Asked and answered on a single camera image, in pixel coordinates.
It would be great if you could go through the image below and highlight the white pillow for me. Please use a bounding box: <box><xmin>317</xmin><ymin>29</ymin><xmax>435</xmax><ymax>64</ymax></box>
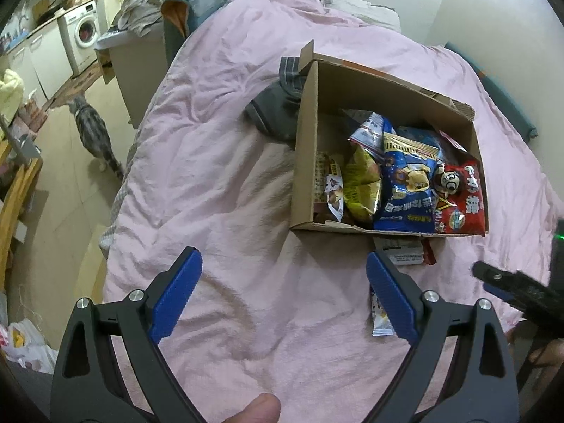
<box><xmin>320</xmin><ymin>0</ymin><xmax>401</xmax><ymax>32</ymax></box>

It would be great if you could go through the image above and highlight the teal bed rail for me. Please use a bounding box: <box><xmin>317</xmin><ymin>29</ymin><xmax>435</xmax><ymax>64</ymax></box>
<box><xmin>445</xmin><ymin>42</ymin><xmax>538</xmax><ymax>144</ymax></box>

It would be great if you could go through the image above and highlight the dark grey garment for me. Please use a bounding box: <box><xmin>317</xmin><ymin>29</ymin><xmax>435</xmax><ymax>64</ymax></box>
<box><xmin>244</xmin><ymin>56</ymin><xmax>306</xmax><ymax>147</ymax></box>

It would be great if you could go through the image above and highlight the brown cardboard box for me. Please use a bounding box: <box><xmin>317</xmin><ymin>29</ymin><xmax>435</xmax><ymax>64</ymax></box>
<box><xmin>290</xmin><ymin>44</ymin><xmax>489</xmax><ymax>238</ymax></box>

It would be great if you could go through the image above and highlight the grey storage cabinet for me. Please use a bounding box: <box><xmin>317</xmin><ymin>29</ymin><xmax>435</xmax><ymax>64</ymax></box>
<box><xmin>94</xmin><ymin>22</ymin><xmax>168</xmax><ymax>129</ymax></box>

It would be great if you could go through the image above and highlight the navy white biscuit packet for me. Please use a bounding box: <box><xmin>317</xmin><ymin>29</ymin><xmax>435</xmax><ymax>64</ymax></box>
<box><xmin>370</xmin><ymin>290</ymin><xmax>395</xmax><ymax>337</ymax></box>

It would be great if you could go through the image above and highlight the red snack bag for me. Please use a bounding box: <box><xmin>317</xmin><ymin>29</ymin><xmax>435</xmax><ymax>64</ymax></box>
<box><xmin>433</xmin><ymin>159</ymin><xmax>486</xmax><ymax>236</ymax></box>

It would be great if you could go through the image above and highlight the yellow snack bag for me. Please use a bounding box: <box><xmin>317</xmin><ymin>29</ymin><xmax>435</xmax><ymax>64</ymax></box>
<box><xmin>342</xmin><ymin>146</ymin><xmax>382</xmax><ymax>222</ymax></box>

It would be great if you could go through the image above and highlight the brown white chocolate bar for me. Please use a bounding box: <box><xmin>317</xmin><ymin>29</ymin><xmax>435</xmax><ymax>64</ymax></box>
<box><xmin>325</xmin><ymin>175</ymin><xmax>344</xmax><ymax>222</ymax></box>

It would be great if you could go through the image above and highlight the white red flat packet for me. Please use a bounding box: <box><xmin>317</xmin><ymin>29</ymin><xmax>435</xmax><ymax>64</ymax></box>
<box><xmin>373</xmin><ymin>237</ymin><xmax>437</xmax><ymax>266</ymax></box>

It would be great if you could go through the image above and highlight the grey tabby cat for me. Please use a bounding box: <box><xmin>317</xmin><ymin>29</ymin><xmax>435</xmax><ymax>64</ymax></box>
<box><xmin>68</xmin><ymin>94</ymin><xmax>123</xmax><ymax>180</ymax></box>

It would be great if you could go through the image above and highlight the person thumb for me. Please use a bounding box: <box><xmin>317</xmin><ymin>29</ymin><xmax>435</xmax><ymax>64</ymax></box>
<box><xmin>225</xmin><ymin>393</ymin><xmax>281</xmax><ymax>423</ymax></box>

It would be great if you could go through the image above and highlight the white plastic bag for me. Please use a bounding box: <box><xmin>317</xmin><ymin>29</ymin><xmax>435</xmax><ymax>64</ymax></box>
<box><xmin>1</xmin><ymin>318</ymin><xmax>58</xmax><ymax>374</ymax></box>

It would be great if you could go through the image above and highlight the silver blue snack packet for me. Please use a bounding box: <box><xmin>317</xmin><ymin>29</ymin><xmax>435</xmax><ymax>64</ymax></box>
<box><xmin>344</xmin><ymin>110</ymin><xmax>396</xmax><ymax>159</ymax></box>

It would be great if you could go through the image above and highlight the blue snack bag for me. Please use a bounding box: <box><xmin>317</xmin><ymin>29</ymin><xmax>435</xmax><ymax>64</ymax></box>
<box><xmin>374</xmin><ymin>133</ymin><xmax>439</xmax><ymax>234</ymax></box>

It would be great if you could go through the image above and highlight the white washing machine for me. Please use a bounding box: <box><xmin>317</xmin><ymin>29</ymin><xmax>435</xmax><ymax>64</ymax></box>
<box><xmin>57</xmin><ymin>0</ymin><xmax>100</xmax><ymax>78</ymax></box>

